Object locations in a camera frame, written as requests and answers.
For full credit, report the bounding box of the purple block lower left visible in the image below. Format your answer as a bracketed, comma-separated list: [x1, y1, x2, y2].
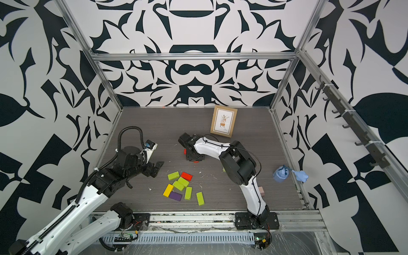
[169, 191, 183, 201]

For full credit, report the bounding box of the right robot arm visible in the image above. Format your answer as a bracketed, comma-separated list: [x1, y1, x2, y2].
[178, 133, 269, 224]

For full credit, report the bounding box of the green circuit board left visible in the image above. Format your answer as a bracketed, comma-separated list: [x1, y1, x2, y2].
[114, 232, 139, 243]

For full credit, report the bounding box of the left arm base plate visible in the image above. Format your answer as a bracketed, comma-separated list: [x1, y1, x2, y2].
[128, 213, 151, 231]

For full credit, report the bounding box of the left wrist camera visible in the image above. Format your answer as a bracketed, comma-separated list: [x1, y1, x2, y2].
[144, 139, 157, 161]

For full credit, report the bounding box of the circuit board right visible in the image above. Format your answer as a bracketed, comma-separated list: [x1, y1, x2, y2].
[254, 232, 272, 250]

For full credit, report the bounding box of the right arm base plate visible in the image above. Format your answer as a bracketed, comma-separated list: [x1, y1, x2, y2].
[234, 211, 280, 230]

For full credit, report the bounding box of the lime block bottom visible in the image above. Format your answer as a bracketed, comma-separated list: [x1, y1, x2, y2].
[196, 192, 205, 206]

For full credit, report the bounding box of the wall hook rail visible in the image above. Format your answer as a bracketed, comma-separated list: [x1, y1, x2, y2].
[318, 81, 392, 169]

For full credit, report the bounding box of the yellow block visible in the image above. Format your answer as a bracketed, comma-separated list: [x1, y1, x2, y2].
[163, 184, 174, 198]

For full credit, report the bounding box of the aluminium front rail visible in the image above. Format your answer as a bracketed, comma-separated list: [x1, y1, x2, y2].
[63, 210, 327, 233]

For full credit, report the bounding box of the white cable duct strip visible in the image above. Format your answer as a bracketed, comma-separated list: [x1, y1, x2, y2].
[103, 232, 255, 245]

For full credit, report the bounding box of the pink beige small box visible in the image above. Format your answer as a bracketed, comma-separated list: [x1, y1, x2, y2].
[258, 187, 265, 197]

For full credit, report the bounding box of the wooden picture frame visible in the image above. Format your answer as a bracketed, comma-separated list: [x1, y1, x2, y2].
[210, 106, 238, 138]

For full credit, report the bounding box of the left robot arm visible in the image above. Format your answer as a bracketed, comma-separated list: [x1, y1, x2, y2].
[8, 126, 163, 255]

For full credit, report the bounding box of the lime block lower middle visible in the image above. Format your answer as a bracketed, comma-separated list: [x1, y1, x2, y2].
[184, 187, 192, 200]

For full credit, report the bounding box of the lime block left of pile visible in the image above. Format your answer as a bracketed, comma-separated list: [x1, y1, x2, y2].
[167, 171, 180, 181]

